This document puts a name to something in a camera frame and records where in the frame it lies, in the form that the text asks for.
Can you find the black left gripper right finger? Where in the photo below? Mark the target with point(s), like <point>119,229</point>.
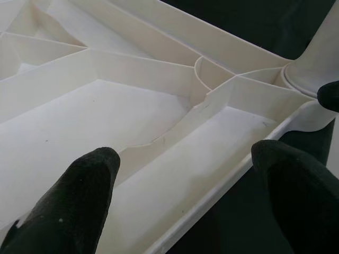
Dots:
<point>299,201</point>

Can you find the white plastic table top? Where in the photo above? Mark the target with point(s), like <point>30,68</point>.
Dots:
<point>106,105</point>

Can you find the white plastic table leg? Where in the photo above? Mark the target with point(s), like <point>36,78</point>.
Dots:
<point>317,53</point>

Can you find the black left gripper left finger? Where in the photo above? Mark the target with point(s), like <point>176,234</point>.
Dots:
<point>66,211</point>

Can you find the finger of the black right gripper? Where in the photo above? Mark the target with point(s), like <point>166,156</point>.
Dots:
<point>331,96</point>

